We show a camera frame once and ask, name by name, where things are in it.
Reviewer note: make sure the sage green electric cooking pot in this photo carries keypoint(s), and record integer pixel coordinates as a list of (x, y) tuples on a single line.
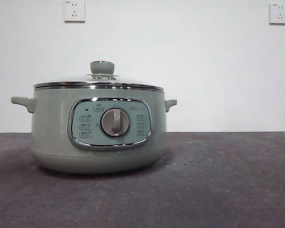
[(54, 133)]

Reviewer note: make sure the glass lid with green knob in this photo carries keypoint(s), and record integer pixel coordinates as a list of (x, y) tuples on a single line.
[(102, 67)]

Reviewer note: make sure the white wall socket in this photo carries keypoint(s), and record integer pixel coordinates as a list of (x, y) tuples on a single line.
[(279, 14), (74, 12)]

